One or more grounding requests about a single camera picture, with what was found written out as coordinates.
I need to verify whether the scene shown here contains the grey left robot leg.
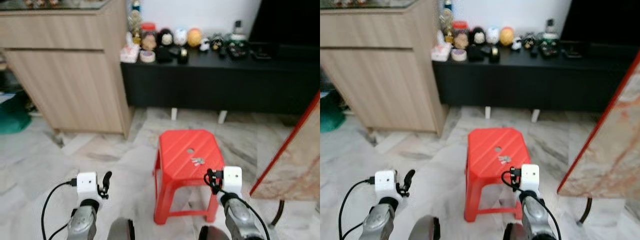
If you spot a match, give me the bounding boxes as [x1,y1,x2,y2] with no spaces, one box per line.
[409,215,441,240]
[107,217,136,240]

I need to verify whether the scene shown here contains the grey robot leg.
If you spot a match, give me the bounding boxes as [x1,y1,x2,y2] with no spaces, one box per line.
[199,226,231,240]
[107,217,136,240]
[409,215,441,240]
[502,222,528,240]

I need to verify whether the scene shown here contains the red plastic stool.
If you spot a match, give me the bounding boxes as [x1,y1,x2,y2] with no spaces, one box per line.
[464,127,532,223]
[152,129,226,226]

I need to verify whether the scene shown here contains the green fabric bag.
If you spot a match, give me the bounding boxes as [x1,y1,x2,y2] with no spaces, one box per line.
[0,92,33,135]
[320,90,347,133]

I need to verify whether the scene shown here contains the light wooden cabinet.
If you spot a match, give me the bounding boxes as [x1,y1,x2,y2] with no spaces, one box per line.
[320,0,448,137]
[0,0,133,140]

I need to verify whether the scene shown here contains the marble board with red edge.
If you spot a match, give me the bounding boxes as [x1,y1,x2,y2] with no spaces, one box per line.
[556,50,640,201]
[249,91,321,202]

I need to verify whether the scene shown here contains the grey right robot leg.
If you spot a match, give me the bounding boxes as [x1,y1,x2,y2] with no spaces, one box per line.
[502,222,528,240]
[199,226,231,240]

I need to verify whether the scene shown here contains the black metal stand leg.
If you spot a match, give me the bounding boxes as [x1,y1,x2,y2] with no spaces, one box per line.
[579,197,594,225]
[270,199,286,227]

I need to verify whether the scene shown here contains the white pink tissue box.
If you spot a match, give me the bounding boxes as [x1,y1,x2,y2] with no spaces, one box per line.
[431,42,452,62]
[120,44,140,64]

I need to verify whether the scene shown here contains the black low console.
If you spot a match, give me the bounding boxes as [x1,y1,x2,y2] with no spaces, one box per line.
[433,46,629,113]
[121,46,321,113]

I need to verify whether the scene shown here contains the black hair doll figurine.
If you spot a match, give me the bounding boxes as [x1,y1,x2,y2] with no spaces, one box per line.
[469,26,487,47]
[156,28,175,48]

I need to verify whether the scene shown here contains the gold trophy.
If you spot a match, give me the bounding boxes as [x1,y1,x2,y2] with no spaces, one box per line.
[439,7,455,43]
[127,10,143,46]

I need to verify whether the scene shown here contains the golden egg figurine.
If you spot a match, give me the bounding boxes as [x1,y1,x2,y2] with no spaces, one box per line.
[499,26,515,47]
[187,28,203,48]

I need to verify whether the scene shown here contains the green white round ornament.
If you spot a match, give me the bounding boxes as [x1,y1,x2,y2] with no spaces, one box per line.
[226,20,250,60]
[538,18,561,58]

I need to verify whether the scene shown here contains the black television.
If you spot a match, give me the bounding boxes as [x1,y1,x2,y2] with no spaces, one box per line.
[560,0,640,46]
[248,0,321,48]

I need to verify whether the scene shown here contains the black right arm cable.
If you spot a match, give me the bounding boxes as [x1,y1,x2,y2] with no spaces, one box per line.
[204,169,272,240]
[501,167,563,240]

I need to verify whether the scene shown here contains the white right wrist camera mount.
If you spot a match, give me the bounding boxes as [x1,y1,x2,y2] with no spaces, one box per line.
[221,166,243,197]
[519,164,541,195]

